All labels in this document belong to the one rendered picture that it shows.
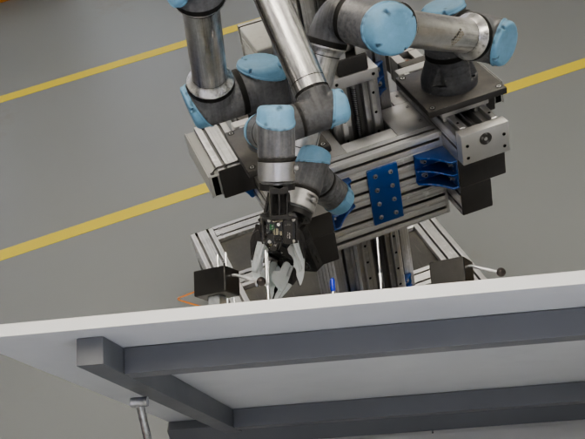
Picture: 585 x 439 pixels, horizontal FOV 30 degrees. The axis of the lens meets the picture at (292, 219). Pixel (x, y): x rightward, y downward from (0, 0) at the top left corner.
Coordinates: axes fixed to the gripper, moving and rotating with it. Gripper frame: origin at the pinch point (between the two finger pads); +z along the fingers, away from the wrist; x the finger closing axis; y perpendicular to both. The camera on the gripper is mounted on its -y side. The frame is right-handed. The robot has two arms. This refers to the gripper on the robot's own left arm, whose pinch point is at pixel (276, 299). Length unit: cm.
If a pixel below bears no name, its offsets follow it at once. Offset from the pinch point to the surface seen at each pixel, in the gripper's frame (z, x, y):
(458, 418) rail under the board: 11.7, 27.5, -36.8
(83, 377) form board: 34, 11, 49
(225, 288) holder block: 19, 47, 56
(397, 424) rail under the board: 16.4, 16.5, -30.8
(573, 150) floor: -148, -65, -204
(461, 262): 4, 70, 33
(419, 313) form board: 17, 74, 45
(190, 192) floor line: -92, -200, -124
